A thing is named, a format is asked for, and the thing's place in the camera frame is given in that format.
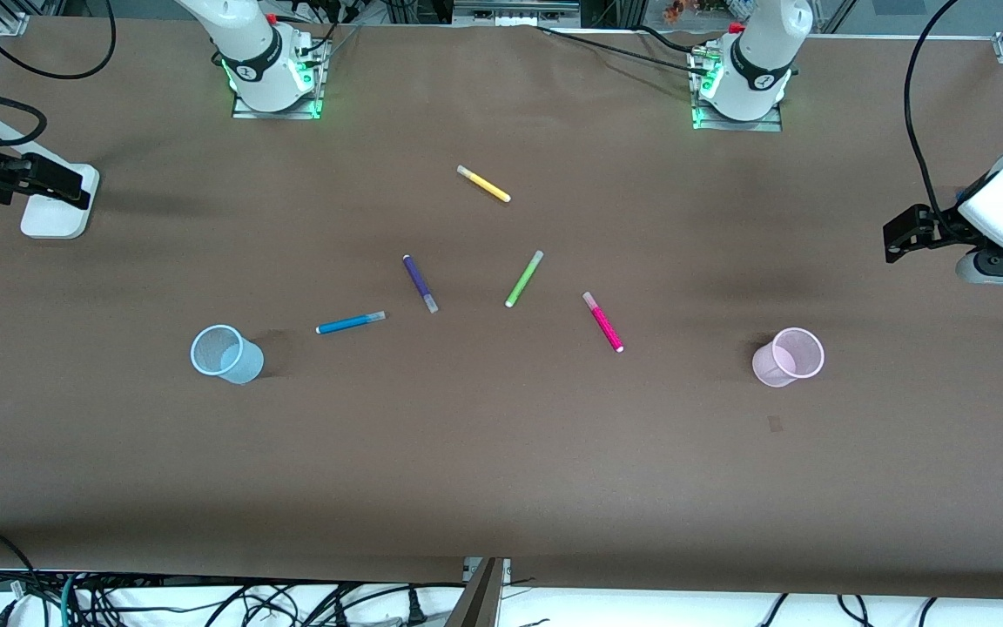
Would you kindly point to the pink marker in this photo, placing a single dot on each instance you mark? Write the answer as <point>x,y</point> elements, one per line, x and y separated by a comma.
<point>604,324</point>

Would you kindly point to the blue marker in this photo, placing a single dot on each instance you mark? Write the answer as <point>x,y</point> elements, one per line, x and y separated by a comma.
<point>349,323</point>

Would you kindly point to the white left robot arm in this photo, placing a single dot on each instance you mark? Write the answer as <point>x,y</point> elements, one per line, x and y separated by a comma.
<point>758,61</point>

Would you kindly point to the white lamp stand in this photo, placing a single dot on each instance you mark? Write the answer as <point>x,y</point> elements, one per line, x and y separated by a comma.
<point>57,218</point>

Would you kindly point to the translucent pink plastic cup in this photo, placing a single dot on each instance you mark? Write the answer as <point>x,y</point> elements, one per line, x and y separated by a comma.
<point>771,366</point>

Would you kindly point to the translucent blue plastic cup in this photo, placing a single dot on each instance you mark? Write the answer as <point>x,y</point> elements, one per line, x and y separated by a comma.
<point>240,361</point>

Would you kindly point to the purple marker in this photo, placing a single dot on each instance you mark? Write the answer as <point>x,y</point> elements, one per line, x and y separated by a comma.
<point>417,279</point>

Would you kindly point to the green marker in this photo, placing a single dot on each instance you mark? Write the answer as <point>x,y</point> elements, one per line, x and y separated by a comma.
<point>523,279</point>

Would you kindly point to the yellow marker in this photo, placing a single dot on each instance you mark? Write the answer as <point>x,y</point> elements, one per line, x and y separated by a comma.
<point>484,184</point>

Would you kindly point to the brown paper table cover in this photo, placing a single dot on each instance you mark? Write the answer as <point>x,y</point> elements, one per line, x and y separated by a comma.
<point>501,453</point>

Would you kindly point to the black power plug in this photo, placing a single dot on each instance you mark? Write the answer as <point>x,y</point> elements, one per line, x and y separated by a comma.
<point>415,610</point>

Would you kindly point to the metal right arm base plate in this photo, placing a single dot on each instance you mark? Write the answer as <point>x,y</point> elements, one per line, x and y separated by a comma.
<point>314,87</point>

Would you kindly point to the aluminium profile post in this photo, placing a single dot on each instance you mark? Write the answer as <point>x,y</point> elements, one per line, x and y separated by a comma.
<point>482,596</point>

